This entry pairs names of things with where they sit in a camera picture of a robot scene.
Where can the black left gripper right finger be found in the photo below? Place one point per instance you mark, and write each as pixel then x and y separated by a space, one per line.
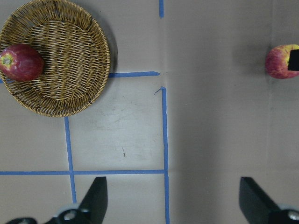
pixel 259 208

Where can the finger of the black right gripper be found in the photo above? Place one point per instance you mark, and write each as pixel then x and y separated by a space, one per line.
pixel 293 63

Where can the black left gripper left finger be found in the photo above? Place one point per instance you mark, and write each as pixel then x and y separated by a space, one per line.
pixel 91 209

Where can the red yellow apple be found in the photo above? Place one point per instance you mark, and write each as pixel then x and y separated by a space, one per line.
pixel 277 62

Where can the wicker basket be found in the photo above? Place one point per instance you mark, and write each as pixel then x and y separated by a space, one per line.
pixel 75 51

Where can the dark red apple in basket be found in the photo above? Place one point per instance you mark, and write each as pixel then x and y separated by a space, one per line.
pixel 20 62

